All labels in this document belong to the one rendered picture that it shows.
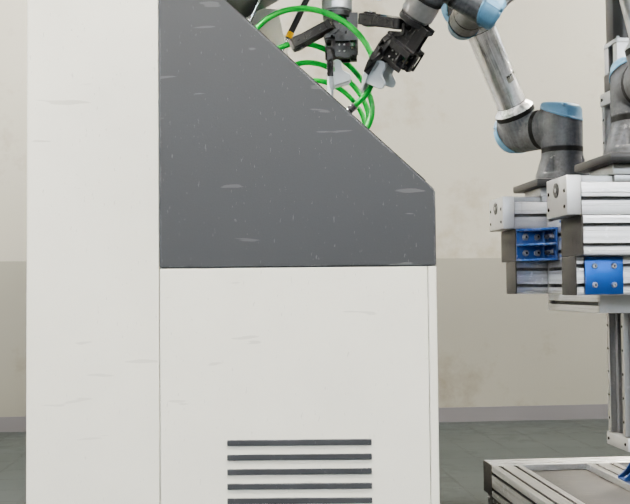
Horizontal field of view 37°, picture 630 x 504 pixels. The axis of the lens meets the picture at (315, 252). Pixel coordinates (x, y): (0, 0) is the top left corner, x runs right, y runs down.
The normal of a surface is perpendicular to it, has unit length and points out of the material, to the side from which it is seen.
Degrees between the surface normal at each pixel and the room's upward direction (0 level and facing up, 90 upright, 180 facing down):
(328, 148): 90
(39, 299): 90
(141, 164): 90
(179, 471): 90
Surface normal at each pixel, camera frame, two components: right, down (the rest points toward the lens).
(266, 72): 0.00, -0.04
